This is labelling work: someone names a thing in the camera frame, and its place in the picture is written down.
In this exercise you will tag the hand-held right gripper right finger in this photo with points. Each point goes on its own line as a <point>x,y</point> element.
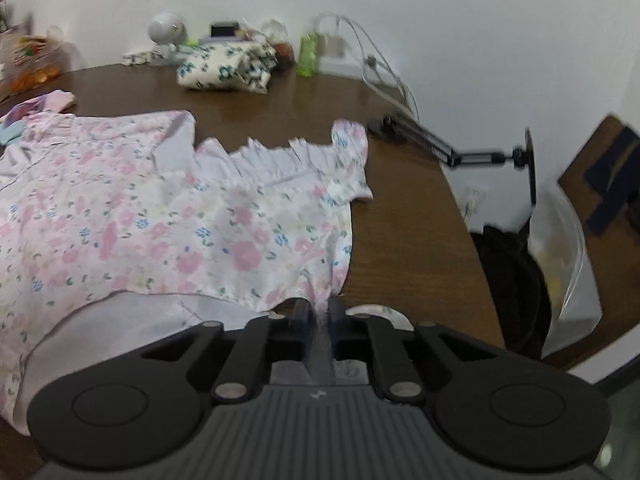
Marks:
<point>342,335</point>

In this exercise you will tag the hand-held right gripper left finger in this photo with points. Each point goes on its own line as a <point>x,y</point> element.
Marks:
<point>302,332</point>

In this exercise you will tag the pink floral dress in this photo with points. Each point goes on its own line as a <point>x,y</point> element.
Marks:
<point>150,220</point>

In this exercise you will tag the black bag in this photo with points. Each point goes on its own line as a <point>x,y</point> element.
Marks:
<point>515,290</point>

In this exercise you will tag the white plastic bag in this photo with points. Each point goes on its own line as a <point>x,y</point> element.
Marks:
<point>565,260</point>

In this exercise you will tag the folded cream green-flowered garment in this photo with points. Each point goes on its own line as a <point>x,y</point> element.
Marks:
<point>225,67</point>

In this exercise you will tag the green bottle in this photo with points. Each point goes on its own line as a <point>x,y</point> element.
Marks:
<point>307,55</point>

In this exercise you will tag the wooden chair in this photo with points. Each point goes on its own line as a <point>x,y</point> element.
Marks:
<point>572,177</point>

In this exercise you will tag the small black box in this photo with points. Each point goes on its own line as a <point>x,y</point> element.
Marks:
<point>225,29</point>

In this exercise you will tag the white robot-shaped speaker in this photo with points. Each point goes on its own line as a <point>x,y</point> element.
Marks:
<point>166,30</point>

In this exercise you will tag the pastel pink blue purple garment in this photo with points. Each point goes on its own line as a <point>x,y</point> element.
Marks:
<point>54,101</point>

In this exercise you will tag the clear container of snacks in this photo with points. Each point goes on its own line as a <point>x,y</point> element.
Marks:
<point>30,65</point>

